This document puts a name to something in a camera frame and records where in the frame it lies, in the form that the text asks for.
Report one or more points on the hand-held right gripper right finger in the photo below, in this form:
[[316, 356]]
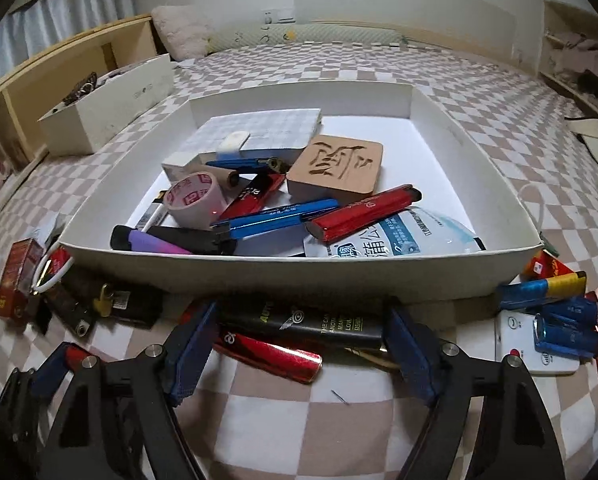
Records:
[[414, 355]]

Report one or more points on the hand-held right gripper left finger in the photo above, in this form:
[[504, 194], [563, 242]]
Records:
[[191, 355]]

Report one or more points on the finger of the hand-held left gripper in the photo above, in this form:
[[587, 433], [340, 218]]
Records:
[[49, 372], [16, 390]]

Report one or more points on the black box with gold print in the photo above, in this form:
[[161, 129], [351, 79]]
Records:
[[304, 325]]

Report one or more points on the blue pen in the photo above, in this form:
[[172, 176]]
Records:
[[274, 219]]

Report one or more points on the cardboard tube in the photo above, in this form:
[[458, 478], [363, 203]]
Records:
[[219, 179]]

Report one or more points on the large white cardboard box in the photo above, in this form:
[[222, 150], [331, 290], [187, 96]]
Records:
[[429, 160]]

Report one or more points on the blue utility knife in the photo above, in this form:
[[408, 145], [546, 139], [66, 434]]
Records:
[[239, 163]]

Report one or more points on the dark items in storage box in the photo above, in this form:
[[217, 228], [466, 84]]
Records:
[[81, 87]]

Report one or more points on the dark gold-edged box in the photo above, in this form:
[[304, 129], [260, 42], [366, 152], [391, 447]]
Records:
[[374, 357]]

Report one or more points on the black box with yellow tag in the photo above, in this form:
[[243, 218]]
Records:
[[134, 307]]

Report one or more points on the glossy red box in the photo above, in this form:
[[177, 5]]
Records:
[[274, 357]]

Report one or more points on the red-brown carton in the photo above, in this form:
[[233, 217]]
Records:
[[16, 280]]

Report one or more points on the white box with red dot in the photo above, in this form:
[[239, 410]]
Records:
[[516, 340]]

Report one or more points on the red item with white loop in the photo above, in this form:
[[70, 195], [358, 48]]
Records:
[[54, 265]]

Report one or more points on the black plastic tool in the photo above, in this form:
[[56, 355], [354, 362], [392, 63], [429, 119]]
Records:
[[194, 239]]

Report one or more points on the face mask packet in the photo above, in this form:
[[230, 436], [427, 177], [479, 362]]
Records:
[[409, 237]]

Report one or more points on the purple and black tube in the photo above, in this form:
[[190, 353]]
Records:
[[149, 244]]

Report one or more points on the white pen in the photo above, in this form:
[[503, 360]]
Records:
[[151, 219]]

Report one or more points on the pink tape roll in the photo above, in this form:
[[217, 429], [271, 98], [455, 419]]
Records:
[[199, 212]]

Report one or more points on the small red packet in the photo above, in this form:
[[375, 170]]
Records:
[[544, 266]]

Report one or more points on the yellow and blue box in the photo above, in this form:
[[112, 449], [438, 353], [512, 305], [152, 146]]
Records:
[[559, 285]]

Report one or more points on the short red box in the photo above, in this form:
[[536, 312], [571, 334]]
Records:
[[254, 195]]

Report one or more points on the small white box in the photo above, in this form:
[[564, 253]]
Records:
[[179, 166]]

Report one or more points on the carved wooden coaster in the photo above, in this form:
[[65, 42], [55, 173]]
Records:
[[304, 175]]

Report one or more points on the white checkered flat box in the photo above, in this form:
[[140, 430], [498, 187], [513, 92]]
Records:
[[269, 127]]

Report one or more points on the long white storage box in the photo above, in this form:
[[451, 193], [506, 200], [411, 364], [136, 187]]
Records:
[[109, 120]]

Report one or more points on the beige notebook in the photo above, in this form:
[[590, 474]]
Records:
[[596, 147]]

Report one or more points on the fluffy white pillow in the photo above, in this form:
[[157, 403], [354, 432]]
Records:
[[181, 32]]

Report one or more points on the wooden headboard shelf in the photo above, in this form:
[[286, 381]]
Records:
[[129, 35]]

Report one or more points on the patterned bed bumper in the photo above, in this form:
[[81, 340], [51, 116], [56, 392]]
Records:
[[329, 34]]

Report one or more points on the pile of clothes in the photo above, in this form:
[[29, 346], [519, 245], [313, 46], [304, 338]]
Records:
[[579, 55]]

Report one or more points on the pale blue curtain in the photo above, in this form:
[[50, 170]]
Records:
[[54, 15]]

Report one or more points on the wooden side shelf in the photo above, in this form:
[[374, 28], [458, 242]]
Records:
[[551, 20]]

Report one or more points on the white wall socket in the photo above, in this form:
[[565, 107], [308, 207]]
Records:
[[274, 15]]

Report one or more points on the white wall panel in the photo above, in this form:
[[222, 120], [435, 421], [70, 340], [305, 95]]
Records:
[[404, 5]]

